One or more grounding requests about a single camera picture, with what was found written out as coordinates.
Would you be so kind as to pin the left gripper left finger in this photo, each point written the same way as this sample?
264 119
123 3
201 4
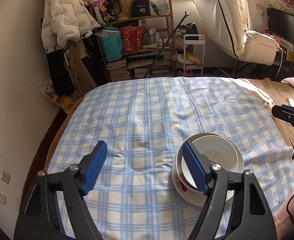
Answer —
39 217

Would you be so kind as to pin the person's right hand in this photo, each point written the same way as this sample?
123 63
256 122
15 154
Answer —
284 217

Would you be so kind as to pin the black computer monitor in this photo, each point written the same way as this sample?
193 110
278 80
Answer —
281 23

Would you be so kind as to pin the white puffer jacket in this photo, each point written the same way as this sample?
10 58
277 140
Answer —
63 21

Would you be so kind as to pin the black box marked 40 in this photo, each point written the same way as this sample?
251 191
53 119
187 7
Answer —
141 8

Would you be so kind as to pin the plain white bowl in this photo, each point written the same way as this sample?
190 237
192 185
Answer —
194 198

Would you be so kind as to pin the wall power socket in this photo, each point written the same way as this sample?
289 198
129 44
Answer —
5 177
3 198

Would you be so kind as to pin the green clothes pole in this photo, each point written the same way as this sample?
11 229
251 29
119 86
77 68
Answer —
166 43

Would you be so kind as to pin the white rolling cart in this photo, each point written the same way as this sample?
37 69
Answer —
188 60

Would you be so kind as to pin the blue white plaid tablecloth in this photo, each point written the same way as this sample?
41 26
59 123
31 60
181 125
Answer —
144 122

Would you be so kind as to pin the teal shopping bag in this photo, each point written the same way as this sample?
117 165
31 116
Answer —
111 42

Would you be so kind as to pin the wooden shelf unit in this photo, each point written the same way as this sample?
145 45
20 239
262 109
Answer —
157 30

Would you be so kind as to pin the brown blanket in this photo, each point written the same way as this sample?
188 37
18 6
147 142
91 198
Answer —
272 93

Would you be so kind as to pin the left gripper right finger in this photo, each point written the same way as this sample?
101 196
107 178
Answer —
250 216

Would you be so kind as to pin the white folded mattress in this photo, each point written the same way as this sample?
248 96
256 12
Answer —
228 24

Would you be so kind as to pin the stack of books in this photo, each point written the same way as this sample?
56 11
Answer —
118 70

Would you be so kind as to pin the red patterned bag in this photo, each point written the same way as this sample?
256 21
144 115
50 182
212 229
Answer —
132 37

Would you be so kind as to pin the red patterned bowl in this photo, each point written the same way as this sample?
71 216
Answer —
217 148

